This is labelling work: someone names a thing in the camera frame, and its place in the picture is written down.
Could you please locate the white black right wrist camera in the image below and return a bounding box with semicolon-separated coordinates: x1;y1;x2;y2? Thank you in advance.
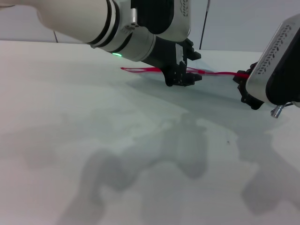
246;13;300;105

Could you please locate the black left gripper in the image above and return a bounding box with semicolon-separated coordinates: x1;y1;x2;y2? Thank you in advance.
140;37;203;87

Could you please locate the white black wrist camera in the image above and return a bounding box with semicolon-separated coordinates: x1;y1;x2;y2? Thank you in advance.
246;13;300;105
130;0;192;42

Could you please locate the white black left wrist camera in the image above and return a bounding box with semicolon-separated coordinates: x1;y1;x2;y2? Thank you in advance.
130;0;192;42

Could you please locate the clear red-zip document bag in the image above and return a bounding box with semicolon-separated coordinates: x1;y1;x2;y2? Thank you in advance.
120;61;249;79

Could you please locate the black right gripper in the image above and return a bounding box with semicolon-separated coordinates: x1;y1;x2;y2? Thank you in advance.
232;69;266;111

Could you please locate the silver cable connector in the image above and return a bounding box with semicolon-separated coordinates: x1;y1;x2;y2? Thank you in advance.
270;102;295;118

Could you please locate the thin black pole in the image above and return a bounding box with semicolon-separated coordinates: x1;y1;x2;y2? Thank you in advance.
199;0;211;50

